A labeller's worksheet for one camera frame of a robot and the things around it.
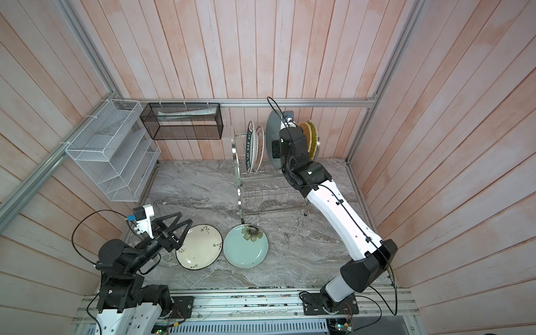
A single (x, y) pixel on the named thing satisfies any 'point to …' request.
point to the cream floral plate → (202, 247)
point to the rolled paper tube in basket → (169, 116)
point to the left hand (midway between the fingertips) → (187, 221)
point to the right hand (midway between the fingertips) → (283, 133)
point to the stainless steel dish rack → (262, 191)
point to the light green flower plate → (246, 246)
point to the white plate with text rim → (250, 146)
